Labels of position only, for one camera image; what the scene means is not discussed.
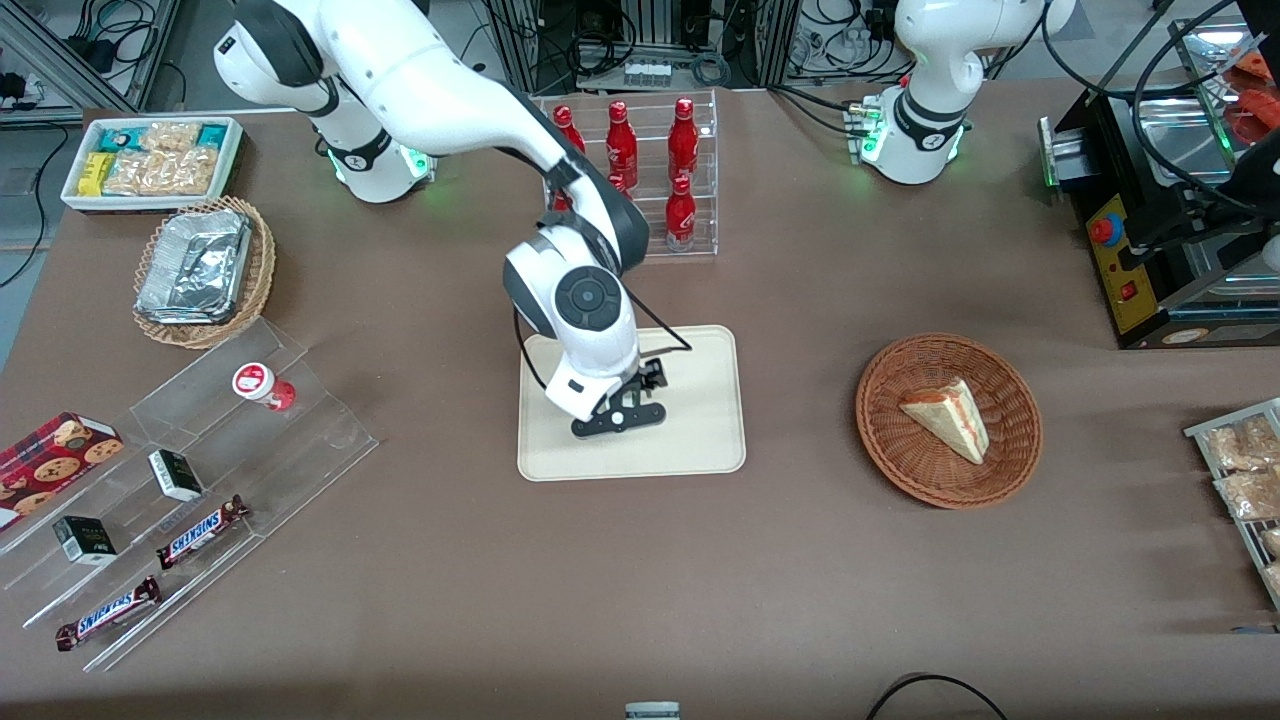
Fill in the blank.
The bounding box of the cream plastic serving tray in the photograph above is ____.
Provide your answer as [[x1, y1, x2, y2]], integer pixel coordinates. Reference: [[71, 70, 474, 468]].
[[517, 325, 748, 483]]

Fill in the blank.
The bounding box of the dark green gum box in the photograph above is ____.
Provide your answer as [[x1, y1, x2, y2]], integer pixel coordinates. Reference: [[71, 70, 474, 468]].
[[53, 515, 118, 568], [148, 449, 205, 503]]

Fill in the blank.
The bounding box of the clear acrylic bottle rack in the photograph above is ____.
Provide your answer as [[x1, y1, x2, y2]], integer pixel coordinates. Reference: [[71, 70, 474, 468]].
[[538, 89, 720, 260]]

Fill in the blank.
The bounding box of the round brown wicker basket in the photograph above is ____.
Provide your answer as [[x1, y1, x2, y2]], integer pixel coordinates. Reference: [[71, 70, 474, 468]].
[[855, 333, 1044, 511]]

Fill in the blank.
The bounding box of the clear acrylic stepped shelf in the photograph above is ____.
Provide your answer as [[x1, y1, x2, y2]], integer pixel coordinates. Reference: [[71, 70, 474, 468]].
[[0, 317, 380, 673]]

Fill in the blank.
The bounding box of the wrapped triangle sandwich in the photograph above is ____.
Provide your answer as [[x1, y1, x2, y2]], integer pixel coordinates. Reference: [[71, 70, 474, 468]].
[[899, 377, 991, 466]]

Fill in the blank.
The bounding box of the red white yogurt cup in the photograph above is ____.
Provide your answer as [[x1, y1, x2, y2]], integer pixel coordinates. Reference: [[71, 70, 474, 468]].
[[232, 362, 298, 413]]

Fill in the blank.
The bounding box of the oval wicker basket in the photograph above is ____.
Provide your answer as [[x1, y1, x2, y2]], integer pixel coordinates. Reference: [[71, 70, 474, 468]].
[[132, 196, 277, 350]]

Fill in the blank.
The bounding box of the brown snickers bar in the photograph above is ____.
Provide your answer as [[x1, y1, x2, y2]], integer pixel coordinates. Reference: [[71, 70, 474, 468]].
[[54, 576, 164, 653], [156, 494, 252, 572]]

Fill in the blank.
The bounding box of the stack of foil trays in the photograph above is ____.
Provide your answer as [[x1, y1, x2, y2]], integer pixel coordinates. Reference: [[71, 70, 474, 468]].
[[136, 207, 253, 327]]

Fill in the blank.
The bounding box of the clear bag of rice crackers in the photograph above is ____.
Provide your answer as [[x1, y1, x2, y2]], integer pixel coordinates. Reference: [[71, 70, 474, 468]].
[[103, 121, 218, 198]]

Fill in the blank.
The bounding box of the black glass food warmer cabinet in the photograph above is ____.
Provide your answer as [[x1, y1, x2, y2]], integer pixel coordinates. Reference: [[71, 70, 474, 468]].
[[1038, 18, 1280, 350]]

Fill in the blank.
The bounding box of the red cookie box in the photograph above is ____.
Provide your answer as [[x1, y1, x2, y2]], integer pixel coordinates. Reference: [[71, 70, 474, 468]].
[[0, 411, 127, 532]]

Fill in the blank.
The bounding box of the white rectangular snack bin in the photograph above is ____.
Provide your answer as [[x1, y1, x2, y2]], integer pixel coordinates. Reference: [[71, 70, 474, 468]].
[[61, 116, 245, 215]]

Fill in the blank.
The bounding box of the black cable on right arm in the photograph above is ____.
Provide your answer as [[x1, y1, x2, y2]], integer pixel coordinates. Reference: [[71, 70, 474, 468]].
[[514, 288, 693, 393]]

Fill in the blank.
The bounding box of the black looped cable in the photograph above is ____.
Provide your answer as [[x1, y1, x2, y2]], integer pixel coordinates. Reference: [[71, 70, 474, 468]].
[[864, 674, 1012, 720]]

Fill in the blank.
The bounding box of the black thick hanging cable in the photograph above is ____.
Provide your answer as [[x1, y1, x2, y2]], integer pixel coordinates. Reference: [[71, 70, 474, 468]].
[[1040, 0, 1280, 218]]

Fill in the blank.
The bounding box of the grey wire display rack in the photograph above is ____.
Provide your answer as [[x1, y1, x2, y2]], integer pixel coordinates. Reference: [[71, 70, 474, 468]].
[[1184, 398, 1280, 612]]

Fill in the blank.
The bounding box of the aluminium frame profile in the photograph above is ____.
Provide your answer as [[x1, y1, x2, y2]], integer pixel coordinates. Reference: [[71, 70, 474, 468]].
[[0, 0, 183, 113]]

